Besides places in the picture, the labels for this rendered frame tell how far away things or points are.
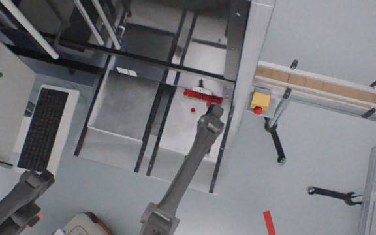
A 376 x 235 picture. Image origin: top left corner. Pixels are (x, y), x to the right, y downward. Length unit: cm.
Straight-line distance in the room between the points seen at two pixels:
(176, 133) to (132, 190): 97
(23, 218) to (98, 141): 53
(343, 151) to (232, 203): 80
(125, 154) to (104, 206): 95
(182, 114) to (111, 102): 33
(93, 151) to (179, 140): 40
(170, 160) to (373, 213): 106
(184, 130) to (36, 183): 72
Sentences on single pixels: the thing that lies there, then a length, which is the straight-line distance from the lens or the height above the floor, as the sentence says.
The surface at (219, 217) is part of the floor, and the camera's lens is 271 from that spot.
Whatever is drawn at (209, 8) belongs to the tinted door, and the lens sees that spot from 115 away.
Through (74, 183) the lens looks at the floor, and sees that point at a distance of 287.
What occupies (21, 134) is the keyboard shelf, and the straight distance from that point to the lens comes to 216.
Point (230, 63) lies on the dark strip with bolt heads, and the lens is 144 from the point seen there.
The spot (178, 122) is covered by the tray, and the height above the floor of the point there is 88.
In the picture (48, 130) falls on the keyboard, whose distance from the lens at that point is 207.
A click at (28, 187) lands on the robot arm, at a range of 144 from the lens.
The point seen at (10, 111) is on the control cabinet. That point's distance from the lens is 204.
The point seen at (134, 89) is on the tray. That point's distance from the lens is 196.
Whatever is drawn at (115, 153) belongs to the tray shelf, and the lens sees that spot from 190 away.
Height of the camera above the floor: 271
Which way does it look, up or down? 75 degrees down
